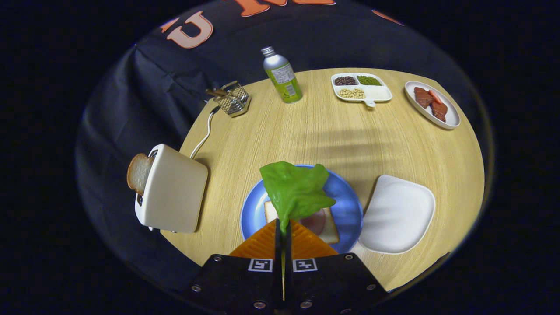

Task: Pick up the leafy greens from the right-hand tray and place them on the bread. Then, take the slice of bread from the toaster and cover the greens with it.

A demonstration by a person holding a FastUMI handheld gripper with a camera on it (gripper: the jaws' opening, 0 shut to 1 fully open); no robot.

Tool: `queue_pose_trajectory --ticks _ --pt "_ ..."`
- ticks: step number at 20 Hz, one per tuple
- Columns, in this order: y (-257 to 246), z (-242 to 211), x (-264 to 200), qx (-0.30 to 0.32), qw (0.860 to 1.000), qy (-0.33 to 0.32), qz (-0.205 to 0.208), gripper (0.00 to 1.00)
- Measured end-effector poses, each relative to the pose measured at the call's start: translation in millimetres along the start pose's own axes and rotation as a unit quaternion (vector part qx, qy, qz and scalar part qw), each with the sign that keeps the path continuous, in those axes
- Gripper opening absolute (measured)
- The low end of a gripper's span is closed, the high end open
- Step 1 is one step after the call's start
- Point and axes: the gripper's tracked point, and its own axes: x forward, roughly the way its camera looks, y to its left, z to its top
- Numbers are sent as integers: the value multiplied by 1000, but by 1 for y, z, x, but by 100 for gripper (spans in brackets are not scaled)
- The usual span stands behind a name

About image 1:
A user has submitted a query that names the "white toaster cable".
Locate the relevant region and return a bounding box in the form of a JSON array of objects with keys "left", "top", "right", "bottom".
[{"left": 189, "top": 105, "right": 221, "bottom": 159}]

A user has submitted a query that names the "pink ham slice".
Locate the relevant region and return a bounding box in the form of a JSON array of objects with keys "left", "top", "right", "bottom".
[{"left": 300, "top": 209, "right": 326, "bottom": 237}]

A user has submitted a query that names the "white toaster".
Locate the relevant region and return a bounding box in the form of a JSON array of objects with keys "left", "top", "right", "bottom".
[{"left": 135, "top": 143, "right": 209, "bottom": 234}]

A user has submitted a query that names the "silver bottle with green label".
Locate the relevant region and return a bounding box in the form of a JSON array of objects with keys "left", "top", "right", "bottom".
[{"left": 261, "top": 46, "right": 303, "bottom": 104}]

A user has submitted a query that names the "green lettuce leaf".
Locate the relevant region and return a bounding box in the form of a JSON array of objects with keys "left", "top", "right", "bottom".
[{"left": 259, "top": 161, "right": 336, "bottom": 301}]

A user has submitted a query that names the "dark red meat slice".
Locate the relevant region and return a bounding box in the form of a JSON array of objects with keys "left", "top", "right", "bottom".
[
  {"left": 431, "top": 100, "right": 448, "bottom": 123},
  {"left": 414, "top": 87, "right": 434, "bottom": 109}
]

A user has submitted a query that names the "toasted bread slice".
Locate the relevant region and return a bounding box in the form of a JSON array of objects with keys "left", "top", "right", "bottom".
[{"left": 127, "top": 153, "right": 154, "bottom": 196}]

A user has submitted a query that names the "white oval plate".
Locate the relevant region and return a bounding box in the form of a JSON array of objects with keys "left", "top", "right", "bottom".
[{"left": 404, "top": 80, "right": 461, "bottom": 130}]

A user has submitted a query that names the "white square plate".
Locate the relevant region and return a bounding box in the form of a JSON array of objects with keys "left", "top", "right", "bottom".
[{"left": 358, "top": 174, "right": 436, "bottom": 255}]

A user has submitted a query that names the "white divided tray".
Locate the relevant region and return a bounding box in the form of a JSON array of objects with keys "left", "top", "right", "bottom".
[{"left": 331, "top": 73, "right": 393, "bottom": 108}]

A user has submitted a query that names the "metal wire basket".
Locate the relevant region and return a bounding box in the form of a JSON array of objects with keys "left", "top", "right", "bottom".
[{"left": 214, "top": 80, "right": 251, "bottom": 118}]

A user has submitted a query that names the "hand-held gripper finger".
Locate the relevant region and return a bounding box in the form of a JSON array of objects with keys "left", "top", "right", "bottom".
[
  {"left": 284, "top": 219, "right": 390, "bottom": 315},
  {"left": 186, "top": 218, "right": 284, "bottom": 315}
]

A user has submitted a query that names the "blue round plate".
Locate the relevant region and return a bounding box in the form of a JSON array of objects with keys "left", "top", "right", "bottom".
[{"left": 240, "top": 164, "right": 364, "bottom": 254}]

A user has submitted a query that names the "white bread slice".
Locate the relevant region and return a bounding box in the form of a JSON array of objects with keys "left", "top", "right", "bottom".
[{"left": 264, "top": 200, "right": 340, "bottom": 245}]

